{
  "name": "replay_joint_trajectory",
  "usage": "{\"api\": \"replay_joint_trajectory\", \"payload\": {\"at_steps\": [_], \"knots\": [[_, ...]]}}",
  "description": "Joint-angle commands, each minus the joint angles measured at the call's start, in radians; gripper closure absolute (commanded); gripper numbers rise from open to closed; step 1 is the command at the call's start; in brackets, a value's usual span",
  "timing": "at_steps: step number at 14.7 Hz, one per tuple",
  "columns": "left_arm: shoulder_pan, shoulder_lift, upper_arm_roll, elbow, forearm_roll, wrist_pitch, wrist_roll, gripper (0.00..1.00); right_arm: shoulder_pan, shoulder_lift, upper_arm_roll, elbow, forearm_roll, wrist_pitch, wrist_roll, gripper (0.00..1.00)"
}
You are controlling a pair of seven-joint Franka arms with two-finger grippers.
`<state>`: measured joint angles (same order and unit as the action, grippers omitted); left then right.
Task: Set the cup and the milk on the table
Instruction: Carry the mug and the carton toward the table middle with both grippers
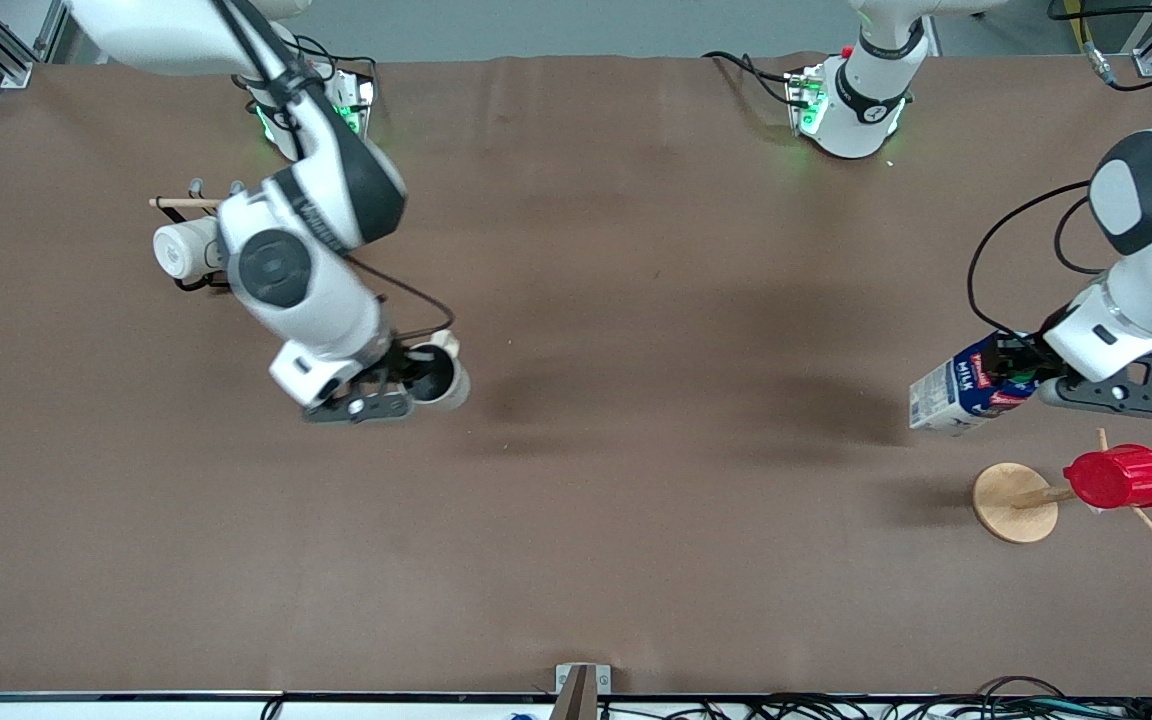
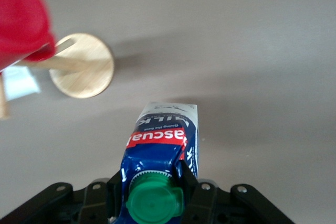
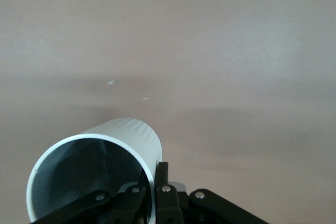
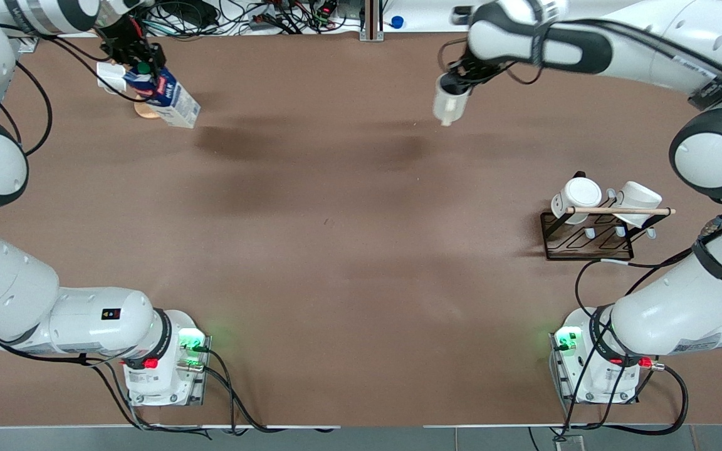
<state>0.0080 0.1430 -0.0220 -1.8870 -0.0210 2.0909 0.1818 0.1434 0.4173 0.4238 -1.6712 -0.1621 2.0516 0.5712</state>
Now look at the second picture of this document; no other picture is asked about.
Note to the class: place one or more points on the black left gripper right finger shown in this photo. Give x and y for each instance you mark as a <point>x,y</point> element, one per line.
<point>210,205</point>

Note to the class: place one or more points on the white paper tag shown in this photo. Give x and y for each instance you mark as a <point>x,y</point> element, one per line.
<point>21,82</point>

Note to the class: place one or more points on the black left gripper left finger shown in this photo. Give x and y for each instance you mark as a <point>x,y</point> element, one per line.
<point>78,203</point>

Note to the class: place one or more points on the red ribbed plastic cup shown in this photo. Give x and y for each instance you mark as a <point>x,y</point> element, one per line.
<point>21,24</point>

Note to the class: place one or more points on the blue milk carton green cap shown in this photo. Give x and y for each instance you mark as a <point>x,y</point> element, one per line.
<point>157,155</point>

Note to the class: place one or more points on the wooden mug tree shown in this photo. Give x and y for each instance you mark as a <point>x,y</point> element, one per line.
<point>86,77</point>

